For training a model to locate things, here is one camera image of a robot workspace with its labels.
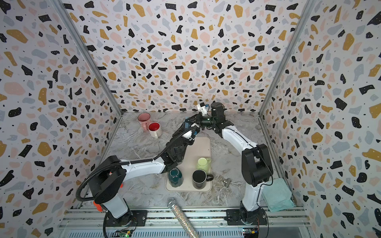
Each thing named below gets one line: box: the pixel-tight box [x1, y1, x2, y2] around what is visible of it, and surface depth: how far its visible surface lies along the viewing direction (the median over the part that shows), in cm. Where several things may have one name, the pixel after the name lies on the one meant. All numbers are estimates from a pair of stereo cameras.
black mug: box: [191, 168, 214, 190], surface depth 81 cm
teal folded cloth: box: [261, 178, 297, 213], surface depth 80 cm
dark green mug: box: [168, 167, 184, 188], surface depth 80 cm
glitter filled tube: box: [167, 197, 201, 238], surface depth 72 cm
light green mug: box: [196, 157, 212, 175], surface depth 85 cm
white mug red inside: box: [147, 121, 162, 139], surface depth 105 cm
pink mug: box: [137, 112, 151, 132], surface depth 105 cm
